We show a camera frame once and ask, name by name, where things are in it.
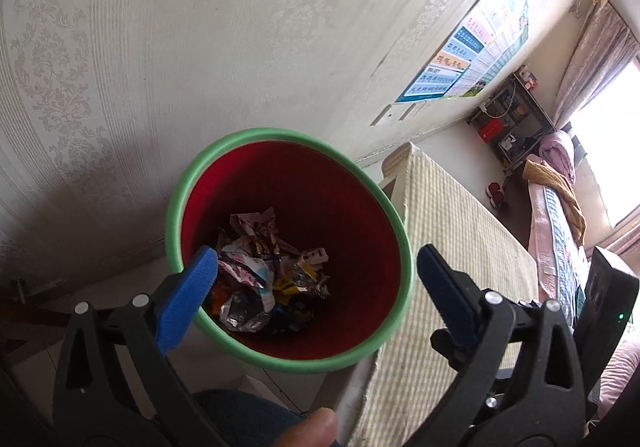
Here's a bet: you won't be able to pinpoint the pink folded blanket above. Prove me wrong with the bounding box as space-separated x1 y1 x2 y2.
538 130 576 185

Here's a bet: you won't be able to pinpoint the blue pinyin wall poster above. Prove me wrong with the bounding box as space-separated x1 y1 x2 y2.
396 12 497 103

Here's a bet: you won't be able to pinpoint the bed with plaid quilt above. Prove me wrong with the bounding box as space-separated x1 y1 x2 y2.
528 180 590 329

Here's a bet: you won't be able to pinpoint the red bin with green rim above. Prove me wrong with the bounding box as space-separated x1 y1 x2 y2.
165 128 413 373

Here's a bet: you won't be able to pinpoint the person's left hand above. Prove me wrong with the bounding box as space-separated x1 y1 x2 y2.
273 408 338 447

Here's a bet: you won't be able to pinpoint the pink window curtain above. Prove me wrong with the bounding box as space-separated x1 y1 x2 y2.
552 3 639 127

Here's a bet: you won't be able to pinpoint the dark shelf unit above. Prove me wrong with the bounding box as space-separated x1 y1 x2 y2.
465 73 555 174

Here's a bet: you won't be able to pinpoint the white wall socket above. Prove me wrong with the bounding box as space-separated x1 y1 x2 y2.
398 102 418 121
412 100 429 116

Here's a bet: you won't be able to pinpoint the mustard yellow blanket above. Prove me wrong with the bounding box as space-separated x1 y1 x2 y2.
523 154 587 247

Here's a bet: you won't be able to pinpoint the green number wall poster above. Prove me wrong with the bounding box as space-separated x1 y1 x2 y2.
462 14 529 97

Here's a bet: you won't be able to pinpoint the white wall outlet plate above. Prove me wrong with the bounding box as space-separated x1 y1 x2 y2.
371 103 394 126

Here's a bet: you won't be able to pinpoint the trash pile in bin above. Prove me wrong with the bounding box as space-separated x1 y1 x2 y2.
204 208 330 339

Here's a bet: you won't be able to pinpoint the checkered yellow tablecloth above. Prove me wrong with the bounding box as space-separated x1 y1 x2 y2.
346 142 538 446

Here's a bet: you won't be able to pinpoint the white chart wall poster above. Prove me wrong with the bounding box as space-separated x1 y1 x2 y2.
447 34 509 98

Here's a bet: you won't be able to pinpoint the red slippers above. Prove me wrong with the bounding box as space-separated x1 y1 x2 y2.
486 181 506 208

